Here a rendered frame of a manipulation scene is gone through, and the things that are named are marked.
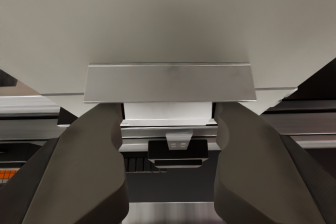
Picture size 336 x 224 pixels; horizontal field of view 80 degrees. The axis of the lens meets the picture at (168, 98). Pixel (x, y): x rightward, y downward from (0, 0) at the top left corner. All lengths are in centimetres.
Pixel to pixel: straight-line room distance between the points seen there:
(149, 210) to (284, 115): 40
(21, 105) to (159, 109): 20
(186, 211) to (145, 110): 12
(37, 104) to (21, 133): 29
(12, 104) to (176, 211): 23
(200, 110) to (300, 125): 40
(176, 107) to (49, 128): 43
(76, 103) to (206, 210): 16
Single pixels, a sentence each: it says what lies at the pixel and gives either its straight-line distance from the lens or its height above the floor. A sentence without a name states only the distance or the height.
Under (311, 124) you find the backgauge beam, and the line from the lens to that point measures 57.
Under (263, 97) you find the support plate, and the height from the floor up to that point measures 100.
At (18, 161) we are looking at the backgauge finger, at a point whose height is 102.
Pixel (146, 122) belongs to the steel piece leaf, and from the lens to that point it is 21.
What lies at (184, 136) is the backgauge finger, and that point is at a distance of 28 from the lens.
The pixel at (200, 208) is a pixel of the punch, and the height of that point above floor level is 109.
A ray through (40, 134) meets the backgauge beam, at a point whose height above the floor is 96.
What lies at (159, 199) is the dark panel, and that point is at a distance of 74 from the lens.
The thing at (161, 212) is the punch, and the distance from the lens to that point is 24.
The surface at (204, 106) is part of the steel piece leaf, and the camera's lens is 17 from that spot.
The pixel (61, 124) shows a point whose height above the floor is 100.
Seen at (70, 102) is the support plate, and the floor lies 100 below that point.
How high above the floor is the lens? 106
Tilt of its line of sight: 22 degrees down
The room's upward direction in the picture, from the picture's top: 179 degrees clockwise
